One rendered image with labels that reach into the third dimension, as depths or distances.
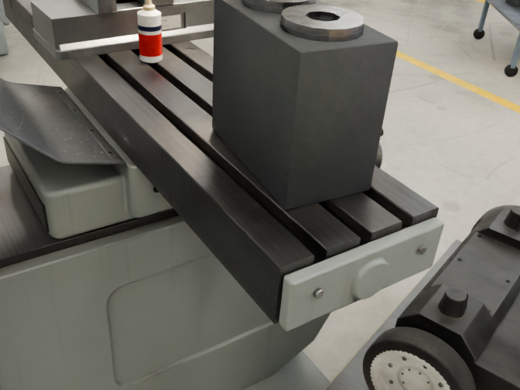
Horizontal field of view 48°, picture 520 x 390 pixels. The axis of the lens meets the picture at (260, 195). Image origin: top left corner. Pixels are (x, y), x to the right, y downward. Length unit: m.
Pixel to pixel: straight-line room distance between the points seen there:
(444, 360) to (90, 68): 0.77
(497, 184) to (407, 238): 2.18
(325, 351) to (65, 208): 1.09
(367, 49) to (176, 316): 0.72
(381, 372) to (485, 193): 1.69
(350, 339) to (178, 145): 1.20
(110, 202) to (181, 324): 0.35
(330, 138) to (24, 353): 0.65
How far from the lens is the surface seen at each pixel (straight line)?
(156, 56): 1.06
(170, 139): 0.81
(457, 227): 2.47
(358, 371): 1.26
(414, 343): 1.06
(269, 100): 0.65
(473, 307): 1.15
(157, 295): 1.11
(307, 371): 1.51
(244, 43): 0.69
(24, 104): 1.06
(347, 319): 1.93
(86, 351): 1.12
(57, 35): 1.09
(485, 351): 1.14
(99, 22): 1.11
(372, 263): 0.65
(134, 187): 0.92
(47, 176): 0.96
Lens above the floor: 1.34
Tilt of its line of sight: 33 degrees down
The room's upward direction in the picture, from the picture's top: 4 degrees clockwise
